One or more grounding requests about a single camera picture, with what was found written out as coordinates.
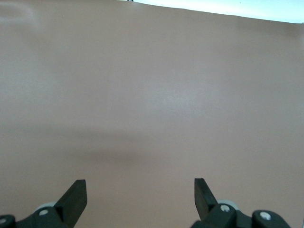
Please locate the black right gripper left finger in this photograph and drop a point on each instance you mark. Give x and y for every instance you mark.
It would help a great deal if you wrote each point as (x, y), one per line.
(73, 199)

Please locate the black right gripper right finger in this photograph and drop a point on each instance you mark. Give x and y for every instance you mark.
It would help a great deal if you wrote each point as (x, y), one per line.
(203, 199)

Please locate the brown table mat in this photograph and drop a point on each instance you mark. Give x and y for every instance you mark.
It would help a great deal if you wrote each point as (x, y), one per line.
(152, 95)

